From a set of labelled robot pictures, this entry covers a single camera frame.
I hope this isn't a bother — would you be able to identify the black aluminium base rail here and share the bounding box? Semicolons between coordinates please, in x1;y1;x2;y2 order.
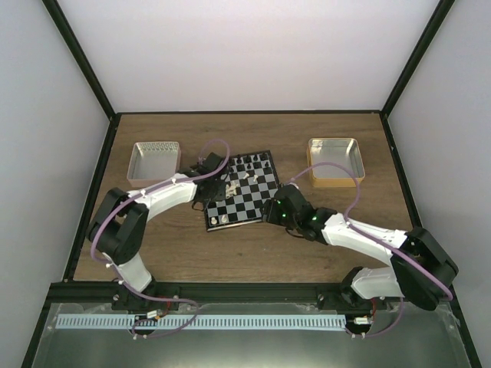
49;281;453;307

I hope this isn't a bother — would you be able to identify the black frame post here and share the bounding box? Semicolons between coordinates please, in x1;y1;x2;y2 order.
381;0;455;120
41;0;116;120

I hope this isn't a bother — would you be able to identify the yellow metal tin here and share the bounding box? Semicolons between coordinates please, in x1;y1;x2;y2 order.
307;138;366;188

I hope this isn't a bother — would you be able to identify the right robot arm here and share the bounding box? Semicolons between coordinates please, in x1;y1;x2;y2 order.
261;184;459;311

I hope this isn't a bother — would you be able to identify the light blue slotted cable duct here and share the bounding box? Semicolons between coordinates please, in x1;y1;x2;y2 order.
54;314;346;331

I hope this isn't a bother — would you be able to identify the black frame post right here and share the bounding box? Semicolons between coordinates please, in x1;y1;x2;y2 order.
381;0;455;120

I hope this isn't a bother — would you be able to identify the pile of white chess pieces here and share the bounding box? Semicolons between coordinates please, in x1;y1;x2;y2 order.
225;182;240;199

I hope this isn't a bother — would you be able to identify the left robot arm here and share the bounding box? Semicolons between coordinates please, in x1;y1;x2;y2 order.
86;153;228;310

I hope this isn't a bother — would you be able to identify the row of black chess pieces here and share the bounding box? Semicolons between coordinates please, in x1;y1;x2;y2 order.
229;151;273;175

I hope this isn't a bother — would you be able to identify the pink metal tin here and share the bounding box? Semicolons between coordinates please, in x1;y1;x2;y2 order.
127;141;181;188

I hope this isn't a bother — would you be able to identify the black frame post left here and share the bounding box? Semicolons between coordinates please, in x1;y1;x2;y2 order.
41;0;116;120

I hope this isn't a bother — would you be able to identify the black and silver chessboard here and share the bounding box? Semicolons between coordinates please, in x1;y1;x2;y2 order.
204;150;280;232

